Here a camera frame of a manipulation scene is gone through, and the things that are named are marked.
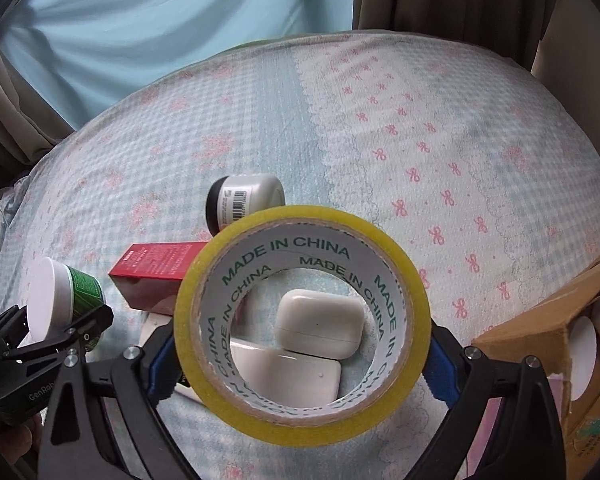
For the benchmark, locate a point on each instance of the white jar with black lid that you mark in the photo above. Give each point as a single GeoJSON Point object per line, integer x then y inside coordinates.
{"type": "Point", "coordinates": [242, 200]}

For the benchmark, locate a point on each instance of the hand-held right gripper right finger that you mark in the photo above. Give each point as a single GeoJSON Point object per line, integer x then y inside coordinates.
{"type": "Point", "coordinates": [441, 374]}

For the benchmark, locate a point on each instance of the light blue curtain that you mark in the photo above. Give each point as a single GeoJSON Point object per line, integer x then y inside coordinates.
{"type": "Point", "coordinates": [170, 25]}

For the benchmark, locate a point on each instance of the printed checked blanket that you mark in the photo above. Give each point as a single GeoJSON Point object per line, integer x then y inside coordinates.
{"type": "Point", "coordinates": [380, 160]}

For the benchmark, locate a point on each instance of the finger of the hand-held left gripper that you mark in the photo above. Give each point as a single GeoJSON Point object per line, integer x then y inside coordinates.
{"type": "Point", "coordinates": [4, 325]}
{"type": "Point", "coordinates": [82, 329]}

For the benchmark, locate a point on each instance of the green jar with white lid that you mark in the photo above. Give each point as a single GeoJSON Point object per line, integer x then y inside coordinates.
{"type": "Point", "coordinates": [55, 296]}

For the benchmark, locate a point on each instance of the white round lid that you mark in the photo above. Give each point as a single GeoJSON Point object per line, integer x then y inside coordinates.
{"type": "Point", "coordinates": [582, 357]}

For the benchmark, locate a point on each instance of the yellow adhesive tape roll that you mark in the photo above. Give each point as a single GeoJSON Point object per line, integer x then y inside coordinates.
{"type": "Point", "coordinates": [300, 327]}

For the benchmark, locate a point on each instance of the brown cardboard box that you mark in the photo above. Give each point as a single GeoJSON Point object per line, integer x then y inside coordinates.
{"type": "Point", "coordinates": [545, 355]}

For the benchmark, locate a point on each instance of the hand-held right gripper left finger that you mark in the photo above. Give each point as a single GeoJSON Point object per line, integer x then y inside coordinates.
{"type": "Point", "coordinates": [159, 378]}

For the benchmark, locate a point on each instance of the red cardboard box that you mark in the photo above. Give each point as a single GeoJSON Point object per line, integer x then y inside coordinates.
{"type": "Point", "coordinates": [150, 274]}

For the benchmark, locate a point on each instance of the white earbuds case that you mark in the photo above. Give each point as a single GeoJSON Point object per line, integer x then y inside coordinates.
{"type": "Point", "coordinates": [317, 324]}

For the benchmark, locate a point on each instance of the person's left hand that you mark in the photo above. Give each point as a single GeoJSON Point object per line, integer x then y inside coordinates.
{"type": "Point", "coordinates": [16, 441]}

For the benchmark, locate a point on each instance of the white flat rectangular case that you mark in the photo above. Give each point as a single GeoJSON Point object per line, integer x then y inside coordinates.
{"type": "Point", "coordinates": [290, 371]}

